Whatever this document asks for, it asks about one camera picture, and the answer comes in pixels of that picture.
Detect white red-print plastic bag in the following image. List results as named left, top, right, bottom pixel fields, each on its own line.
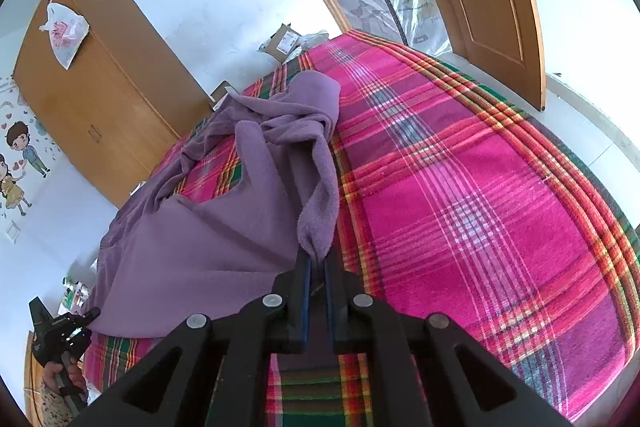
left=39, top=0, right=90, bottom=70

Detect person's left hand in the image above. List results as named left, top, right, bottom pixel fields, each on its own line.
left=43, top=358, right=89, bottom=401

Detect wooden headboard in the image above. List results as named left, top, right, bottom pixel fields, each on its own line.
left=24, top=331, right=51, bottom=427

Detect white plastic mailer bag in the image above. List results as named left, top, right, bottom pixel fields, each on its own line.
left=295, top=32, right=331, bottom=50

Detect wooden wardrobe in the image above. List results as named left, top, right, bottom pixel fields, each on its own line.
left=12, top=0, right=213, bottom=208

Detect purple fleece pants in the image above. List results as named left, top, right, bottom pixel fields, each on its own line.
left=87, top=71, right=342, bottom=340

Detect brown cardboard box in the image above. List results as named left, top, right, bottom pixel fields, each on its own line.
left=257, top=24, right=301, bottom=64

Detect wooden door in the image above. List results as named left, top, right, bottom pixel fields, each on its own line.
left=387, top=0, right=547, bottom=110

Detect cartoon wall sticker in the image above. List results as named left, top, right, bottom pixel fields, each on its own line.
left=0, top=77, right=53, bottom=218

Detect small white cardboard box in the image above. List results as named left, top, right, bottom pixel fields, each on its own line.
left=210, top=81, right=238, bottom=110

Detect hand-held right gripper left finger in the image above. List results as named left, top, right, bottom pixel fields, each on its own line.
left=65, top=247, right=313, bottom=427

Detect pink green plaid blanket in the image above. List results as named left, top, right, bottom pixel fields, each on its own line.
left=82, top=29, right=640, bottom=427

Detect person's left forearm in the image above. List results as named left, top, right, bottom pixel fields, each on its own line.
left=37, top=379, right=78, bottom=427

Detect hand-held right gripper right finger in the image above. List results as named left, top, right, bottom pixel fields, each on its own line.
left=325, top=256, right=575, bottom=427

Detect white nightstand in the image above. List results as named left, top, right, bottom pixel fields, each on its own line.
left=55, top=257, right=101, bottom=315

